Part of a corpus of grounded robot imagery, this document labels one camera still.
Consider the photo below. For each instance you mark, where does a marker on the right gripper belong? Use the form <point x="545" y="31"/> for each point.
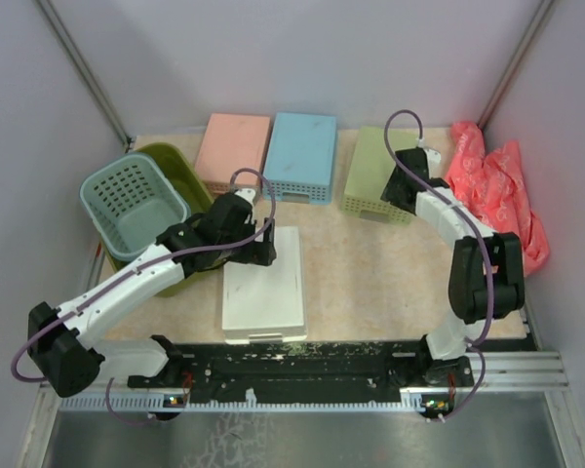
<point x="388" y="193"/>

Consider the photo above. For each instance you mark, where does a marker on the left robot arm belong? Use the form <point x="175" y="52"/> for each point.
<point x="67" y="344"/>

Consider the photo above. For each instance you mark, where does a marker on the teal perforated basket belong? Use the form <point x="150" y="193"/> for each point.
<point x="131" y="202"/>

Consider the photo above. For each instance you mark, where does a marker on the white perforated tray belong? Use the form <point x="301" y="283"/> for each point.
<point x="266" y="304"/>

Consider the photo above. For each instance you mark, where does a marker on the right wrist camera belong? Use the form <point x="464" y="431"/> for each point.
<point x="434" y="161"/>

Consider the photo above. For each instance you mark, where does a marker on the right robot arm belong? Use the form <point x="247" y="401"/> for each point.
<point x="486" y="279"/>

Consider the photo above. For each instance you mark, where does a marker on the light green perforated tray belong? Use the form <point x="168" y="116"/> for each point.
<point x="369" y="171"/>

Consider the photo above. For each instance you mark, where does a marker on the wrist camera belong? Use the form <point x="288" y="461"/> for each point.
<point x="247" y="194"/>
<point x="434" y="161"/>

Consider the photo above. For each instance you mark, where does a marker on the pink perforated tray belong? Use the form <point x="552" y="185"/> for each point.
<point x="231" y="142"/>

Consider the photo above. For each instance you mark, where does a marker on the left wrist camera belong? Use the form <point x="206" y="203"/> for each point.
<point x="247" y="194"/>

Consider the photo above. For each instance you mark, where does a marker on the blue perforated tray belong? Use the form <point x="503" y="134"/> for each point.
<point x="300" y="157"/>

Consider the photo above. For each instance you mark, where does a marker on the red plastic bag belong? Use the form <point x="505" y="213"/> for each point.
<point x="492" y="187"/>

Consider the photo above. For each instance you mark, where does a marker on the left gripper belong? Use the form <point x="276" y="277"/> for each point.
<point x="259" y="253"/>

